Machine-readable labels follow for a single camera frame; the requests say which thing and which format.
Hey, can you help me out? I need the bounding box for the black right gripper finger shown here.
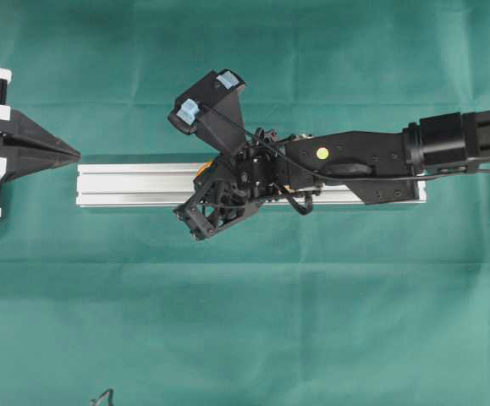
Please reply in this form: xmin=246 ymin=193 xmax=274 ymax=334
xmin=193 ymin=156 xmax=232 ymax=190
xmin=173 ymin=181 xmax=263 ymax=240

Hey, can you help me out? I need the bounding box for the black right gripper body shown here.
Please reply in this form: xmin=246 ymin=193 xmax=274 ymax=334
xmin=220 ymin=128 xmax=322 ymax=211

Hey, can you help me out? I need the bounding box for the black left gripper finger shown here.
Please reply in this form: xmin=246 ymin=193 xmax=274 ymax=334
xmin=0 ymin=147 xmax=80 ymax=182
xmin=0 ymin=109 xmax=80 ymax=157

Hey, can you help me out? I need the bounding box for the yellow orange rubber band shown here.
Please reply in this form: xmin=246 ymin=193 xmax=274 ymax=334
xmin=196 ymin=161 xmax=213 ymax=177

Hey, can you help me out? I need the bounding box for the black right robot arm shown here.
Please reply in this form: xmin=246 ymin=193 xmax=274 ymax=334
xmin=168 ymin=101 xmax=490 ymax=240

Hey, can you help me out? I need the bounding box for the green table cloth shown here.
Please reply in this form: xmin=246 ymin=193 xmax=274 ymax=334
xmin=0 ymin=1 xmax=490 ymax=405

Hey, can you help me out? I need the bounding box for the black camera cable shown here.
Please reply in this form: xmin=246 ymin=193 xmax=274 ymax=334
xmin=200 ymin=103 xmax=490 ymax=217

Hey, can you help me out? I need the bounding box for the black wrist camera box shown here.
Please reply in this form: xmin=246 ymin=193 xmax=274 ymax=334
xmin=168 ymin=69 xmax=245 ymax=156

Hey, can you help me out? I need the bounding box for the aluminium extrusion rail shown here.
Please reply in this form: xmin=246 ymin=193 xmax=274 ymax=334
xmin=76 ymin=162 xmax=427 ymax=208

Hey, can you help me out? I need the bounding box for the black wire bottom edge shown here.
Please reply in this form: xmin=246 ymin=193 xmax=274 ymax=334
xmin=90 ymin=388 xmax=117 ymax=406

